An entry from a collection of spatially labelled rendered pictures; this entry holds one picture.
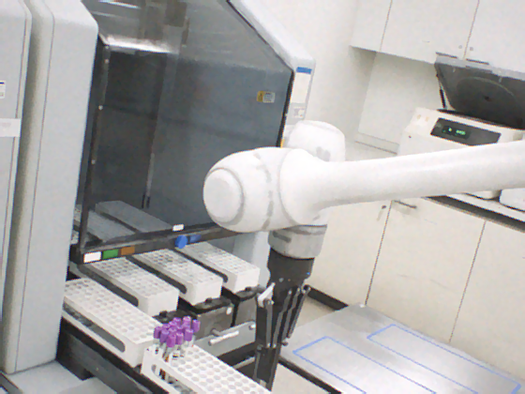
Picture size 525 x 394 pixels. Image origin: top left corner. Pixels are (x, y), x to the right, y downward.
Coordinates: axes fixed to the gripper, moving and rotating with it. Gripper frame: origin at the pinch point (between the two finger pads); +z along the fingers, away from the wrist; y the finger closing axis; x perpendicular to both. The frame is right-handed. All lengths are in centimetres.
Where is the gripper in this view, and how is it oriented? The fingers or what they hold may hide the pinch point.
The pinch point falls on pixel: (268, 360)
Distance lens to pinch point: 112.4
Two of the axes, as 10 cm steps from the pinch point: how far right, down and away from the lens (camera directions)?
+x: 7.7, 3.0, -5.7
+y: -6.1, 0.8, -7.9
